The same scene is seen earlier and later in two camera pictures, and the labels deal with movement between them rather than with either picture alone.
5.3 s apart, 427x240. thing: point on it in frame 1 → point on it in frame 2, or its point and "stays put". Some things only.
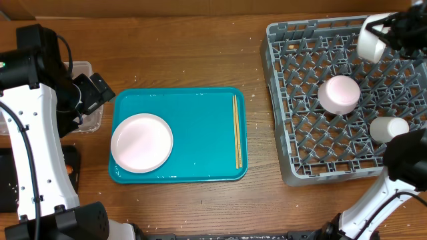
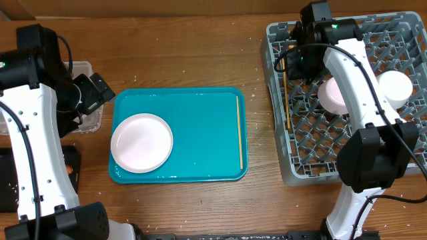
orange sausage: [69, 169] stays put
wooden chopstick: [235, 135] → [286, 94]
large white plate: [141, 143] stays put
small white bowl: [339, 95] stays put
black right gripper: [405, 25] → [295, 73]
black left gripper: [95, 97] stays put
